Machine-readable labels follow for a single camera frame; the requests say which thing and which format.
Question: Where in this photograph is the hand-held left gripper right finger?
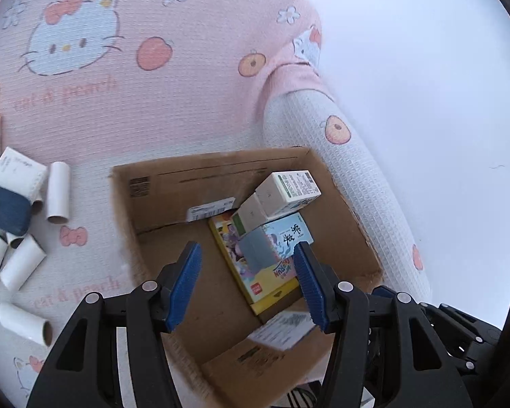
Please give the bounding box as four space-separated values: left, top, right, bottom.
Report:
293 242 472 408

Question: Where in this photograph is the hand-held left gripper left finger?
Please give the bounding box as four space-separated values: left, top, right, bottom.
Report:
25 241 203 408

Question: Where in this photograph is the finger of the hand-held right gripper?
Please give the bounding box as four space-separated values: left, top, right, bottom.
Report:
421 302 502 377
371 286 399 304

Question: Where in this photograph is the brown cardboard box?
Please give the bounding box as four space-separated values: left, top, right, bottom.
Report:
110 147 385 408

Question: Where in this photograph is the denim glasses case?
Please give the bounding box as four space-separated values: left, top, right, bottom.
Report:
0 182 32 236

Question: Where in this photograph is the yellow cartoon box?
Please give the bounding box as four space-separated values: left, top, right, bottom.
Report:
207 212 307 316

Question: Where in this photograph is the white shipping label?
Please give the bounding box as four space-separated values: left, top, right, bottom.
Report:
246 310 320 352
187 197 237 223

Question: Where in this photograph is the blue cartoon box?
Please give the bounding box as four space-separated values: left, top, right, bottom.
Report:
238 213 315 281

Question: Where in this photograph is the small beige box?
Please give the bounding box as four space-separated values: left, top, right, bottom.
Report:
232 193 269 237

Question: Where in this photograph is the white box with green label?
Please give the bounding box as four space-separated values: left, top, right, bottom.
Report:
255 170 322 222

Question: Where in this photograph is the pile of white cardboard tubes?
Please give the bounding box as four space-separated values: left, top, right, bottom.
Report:
0 160 71 347

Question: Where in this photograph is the pink printed blanket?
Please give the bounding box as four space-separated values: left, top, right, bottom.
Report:
0 0 434 408

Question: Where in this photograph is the white tissue pack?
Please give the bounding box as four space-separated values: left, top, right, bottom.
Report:
0 147 48 202

